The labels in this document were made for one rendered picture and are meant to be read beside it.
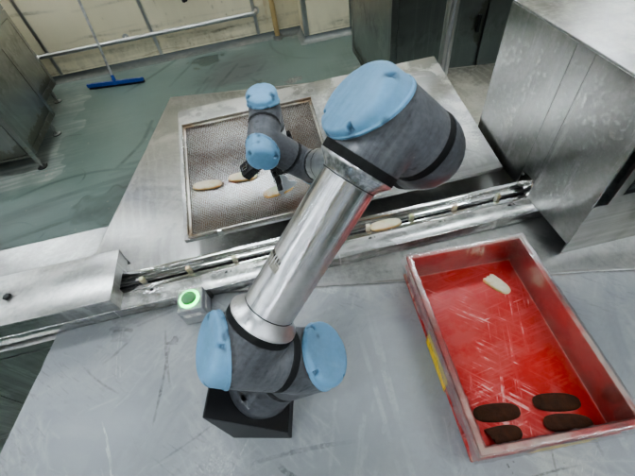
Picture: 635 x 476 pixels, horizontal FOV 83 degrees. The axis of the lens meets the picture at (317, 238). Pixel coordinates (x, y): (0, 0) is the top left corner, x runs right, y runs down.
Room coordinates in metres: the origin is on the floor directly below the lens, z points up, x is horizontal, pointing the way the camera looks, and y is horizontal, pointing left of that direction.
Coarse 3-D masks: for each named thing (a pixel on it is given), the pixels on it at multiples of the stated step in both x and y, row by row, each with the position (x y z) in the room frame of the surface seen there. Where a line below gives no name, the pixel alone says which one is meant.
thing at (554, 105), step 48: (528, 0) 1.01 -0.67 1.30; (576, 0) 0.96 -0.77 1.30; (624, 0) 0.91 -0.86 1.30; (528, 48) 0.91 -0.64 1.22; (576, 48) 0.76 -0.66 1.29; (624, 48) 0.70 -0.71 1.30; (528, 96) 0.85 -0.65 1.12; (576, 96) 0.70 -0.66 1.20; (624, 96) 0.60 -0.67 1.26; (528, 144) 0.78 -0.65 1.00; (576, 144) 0.64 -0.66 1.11; (624, 144) 0.54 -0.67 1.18; (576, 192) 0.57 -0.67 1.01; (624, 192) 0.52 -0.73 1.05; (576, 240) 0.52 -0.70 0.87
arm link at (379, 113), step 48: (336, 96) 0.44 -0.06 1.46; (384, 96) 0.37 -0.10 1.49; (336, 144) 0.38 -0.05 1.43; (384, 144) 0.36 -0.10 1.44; (432, 144) 0.37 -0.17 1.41; (336, 192) 0.34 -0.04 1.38; (288, 240) 0.32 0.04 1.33; (336, 240) 0.31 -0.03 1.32; (288, 288) 0.27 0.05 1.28; (240, 336) 0.23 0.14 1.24; (288, 336) 0.24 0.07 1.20; (240, 384) 0.19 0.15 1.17
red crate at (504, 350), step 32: (448, 288) 0.47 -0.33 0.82; (480, 288) 0.45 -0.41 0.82; (512, 288) 0.43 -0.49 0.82; (448, 320) 0.38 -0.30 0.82; (480, 320) 0.36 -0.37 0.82; (512, 320) 0.35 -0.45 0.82; (544, 320) 0.33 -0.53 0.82; (480, 352) 0.28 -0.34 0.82; (512, 352) 0.27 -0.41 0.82; (544, 352) 0.25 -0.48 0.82; (480, 384) 0.21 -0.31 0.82; (512, 384) 0.20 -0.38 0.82; (544, 384) 0.19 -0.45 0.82; (576, 384) 0.17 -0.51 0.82; (544, 416) 0.12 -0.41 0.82
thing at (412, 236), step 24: (456, 216) 0.68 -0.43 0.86; (480, 216) 0.66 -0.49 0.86; (504, 216) 0.65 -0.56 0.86; (528, 216) 0.64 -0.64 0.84; (360, 240) 0.65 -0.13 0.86; (384, 240) 0.64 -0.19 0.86; (408, 240) 0.62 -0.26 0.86; (432, 240) 0.62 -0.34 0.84; (336, 264) 0.60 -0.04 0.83; (144, 288) 0.62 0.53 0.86; (168, 288) 0.61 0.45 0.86; (216, 288) 0.58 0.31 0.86; (240, 288) 0.58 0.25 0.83; (120, 312) 0.56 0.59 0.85; (24, 336) 0.54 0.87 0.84
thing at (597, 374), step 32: (416, 256) 0.52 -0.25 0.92; (448, 256) 0.52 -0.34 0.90; (480, 256) 0.52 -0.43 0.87; (512, 256) 0.51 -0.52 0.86; (416, 288) 0.43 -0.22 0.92; (544, 288) 0.38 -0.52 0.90; (576, 320) 0.28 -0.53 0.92; (448, 352) 0.26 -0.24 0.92; (576, 352) 0.23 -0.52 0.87; (448, 384) 0.20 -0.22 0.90; (608, 384) 0.15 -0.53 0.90; (608, 416) 0.10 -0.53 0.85; (480, 448) 0.08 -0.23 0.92; (512, 448) 0.07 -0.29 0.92; (544, 448) 0.06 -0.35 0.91
